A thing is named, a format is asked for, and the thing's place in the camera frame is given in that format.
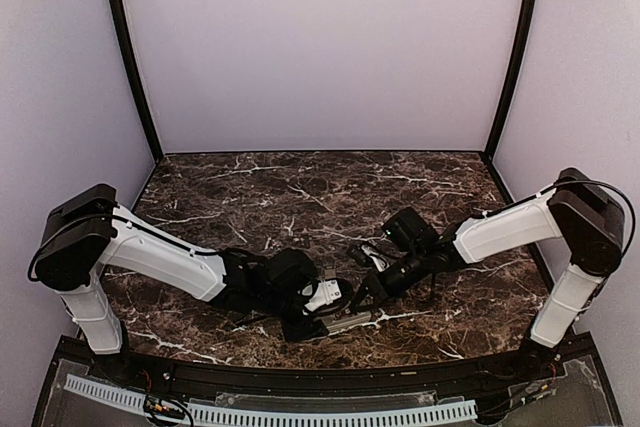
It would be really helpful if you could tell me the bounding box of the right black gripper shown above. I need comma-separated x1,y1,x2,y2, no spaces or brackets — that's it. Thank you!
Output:
349,246,429,312

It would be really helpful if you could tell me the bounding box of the black frame post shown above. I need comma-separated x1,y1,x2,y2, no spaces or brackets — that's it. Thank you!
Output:
483,0,536,164
108,0,164,163

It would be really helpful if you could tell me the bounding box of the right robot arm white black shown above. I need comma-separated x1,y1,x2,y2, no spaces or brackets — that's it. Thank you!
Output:
349,167,637,381

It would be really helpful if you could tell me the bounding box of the black front rail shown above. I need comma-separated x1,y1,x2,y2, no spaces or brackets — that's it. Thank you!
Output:
45,334,605,400

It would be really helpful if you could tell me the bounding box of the white slotted cable duct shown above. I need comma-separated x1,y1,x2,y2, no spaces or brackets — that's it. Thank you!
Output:
64,374,477,426

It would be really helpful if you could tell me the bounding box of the left black frame post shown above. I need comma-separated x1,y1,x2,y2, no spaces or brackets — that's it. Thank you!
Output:
108,0,164,163

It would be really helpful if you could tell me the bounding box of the grey remote control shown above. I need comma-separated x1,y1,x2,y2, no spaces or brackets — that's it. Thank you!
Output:
321,311,373,335

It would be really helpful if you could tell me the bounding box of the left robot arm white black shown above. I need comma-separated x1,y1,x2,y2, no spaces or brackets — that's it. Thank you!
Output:
27,184,353,383

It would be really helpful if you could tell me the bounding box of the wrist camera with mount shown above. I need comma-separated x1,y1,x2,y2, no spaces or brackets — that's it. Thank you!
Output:
299,277,354,316
347,242,390,272

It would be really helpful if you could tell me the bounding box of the right black frame post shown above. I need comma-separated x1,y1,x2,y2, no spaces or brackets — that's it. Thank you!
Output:
483,0,536,164

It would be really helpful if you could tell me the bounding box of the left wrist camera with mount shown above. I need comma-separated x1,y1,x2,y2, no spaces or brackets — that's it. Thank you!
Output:
299,277,354,316

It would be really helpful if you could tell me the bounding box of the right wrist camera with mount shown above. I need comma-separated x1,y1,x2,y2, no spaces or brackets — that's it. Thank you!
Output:
347,242,390,272

